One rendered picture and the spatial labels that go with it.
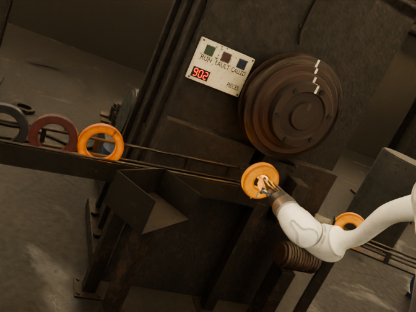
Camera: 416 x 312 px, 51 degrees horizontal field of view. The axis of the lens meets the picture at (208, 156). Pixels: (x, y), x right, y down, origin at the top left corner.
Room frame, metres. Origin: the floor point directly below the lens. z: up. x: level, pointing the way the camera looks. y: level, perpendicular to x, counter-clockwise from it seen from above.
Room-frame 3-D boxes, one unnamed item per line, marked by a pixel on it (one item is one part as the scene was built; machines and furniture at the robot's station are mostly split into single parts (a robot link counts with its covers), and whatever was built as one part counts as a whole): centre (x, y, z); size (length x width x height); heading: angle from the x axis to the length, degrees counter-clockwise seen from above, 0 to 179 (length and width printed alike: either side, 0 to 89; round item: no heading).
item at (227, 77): (1.92, 0.11, 1.15); 0.26 x 0.02 x 0.18; 115
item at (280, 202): (1.49, -0.33, 0.83); 0.09 x 0.06 x 0.09; 115
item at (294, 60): (1.96, -0.25, 1.11); 0.47 x 0.06 x 0.47; 115
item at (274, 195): (1.55, -0.30, 0.83); 0.09 x 0.08 x 0.07; 25
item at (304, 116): (1.87, -0.29, 1.11); 0.28 x 0.06 x 0.28; 115
